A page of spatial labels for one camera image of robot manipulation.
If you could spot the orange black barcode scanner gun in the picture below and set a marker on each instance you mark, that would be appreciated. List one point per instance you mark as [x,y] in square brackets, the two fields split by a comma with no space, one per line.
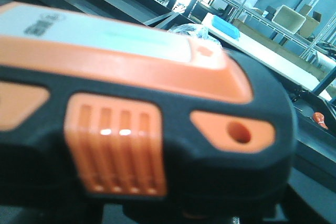
[98,109]

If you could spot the open cardboard box on shelf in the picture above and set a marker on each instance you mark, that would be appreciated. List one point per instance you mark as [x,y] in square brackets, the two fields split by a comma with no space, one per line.
[311,22]

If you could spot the crumpled clear plastic bag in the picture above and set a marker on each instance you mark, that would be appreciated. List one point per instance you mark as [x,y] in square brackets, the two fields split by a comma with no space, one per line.
[194,30]

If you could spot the blue plastic tray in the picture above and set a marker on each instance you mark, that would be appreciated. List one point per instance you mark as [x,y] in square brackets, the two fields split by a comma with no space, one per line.
[225,27]

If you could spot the white work table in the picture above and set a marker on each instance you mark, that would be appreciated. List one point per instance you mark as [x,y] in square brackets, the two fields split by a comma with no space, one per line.
[264,55]

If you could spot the beige plastic bin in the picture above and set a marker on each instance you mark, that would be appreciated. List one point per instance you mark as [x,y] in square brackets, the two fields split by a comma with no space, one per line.
[288,19]

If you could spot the small orange object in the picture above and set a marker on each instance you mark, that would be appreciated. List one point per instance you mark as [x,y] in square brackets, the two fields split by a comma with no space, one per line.
[319,119]

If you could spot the metal shelving rack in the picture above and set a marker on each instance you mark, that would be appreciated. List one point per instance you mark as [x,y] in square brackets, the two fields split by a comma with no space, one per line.
[262,3]

